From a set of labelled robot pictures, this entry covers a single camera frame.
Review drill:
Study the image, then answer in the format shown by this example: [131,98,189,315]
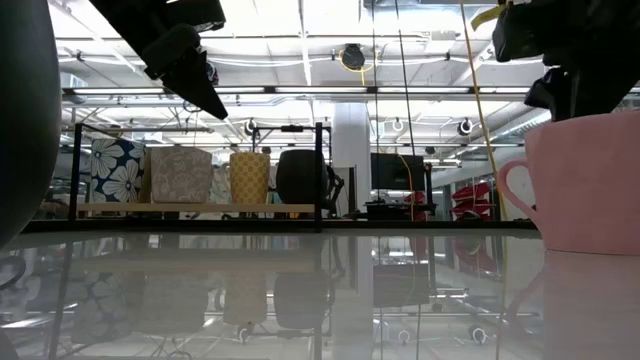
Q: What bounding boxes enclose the black ceiling cable reel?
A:
[341,43,368,71]

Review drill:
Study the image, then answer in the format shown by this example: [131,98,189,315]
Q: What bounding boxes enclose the black mug with red inside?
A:
[0,0,63,250]

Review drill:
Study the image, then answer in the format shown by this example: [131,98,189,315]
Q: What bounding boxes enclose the thin black hanging cable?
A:
[393,0,417,157]

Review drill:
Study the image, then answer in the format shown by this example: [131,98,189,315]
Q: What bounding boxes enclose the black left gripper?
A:
[89,0,229,121]

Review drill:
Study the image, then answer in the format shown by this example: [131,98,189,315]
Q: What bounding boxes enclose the pink mug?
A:
[496,109,640,257]

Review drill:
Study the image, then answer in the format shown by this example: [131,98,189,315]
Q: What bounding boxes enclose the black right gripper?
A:
[492,0,640,121]

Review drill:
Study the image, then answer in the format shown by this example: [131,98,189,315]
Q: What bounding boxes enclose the thin yellow hanging cable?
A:
[458,0,505,222]

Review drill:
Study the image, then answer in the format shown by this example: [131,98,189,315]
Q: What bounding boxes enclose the yellow dotted mug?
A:
[229,151,271,205]

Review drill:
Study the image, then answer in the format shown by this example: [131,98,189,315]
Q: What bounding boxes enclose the red storage bins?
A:
[451,181,494,221]

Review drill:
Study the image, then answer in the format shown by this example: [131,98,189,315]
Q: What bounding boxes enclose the yellow tag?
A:
[470,1,512,31]

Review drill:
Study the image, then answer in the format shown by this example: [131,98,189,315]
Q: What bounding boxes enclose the ceiling light strip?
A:
[62,85,534,96]

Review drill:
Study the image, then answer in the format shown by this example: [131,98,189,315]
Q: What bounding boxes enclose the black desk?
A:
[363,198,437,222]

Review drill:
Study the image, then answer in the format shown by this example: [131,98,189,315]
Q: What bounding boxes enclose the all black mug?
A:
[275,149,331,205]

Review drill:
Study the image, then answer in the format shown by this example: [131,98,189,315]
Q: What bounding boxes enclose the black metal rig frame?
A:
[22,218,541,235]

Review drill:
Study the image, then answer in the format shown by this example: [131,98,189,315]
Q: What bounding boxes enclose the black monitor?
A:
[370,152,427,193]

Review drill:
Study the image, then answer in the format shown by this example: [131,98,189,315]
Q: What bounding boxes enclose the wooden shelf with black frame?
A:
[68,122,332,234]

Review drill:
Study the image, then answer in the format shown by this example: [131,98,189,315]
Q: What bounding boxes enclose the beige grey mug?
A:
[149,146,214,204]

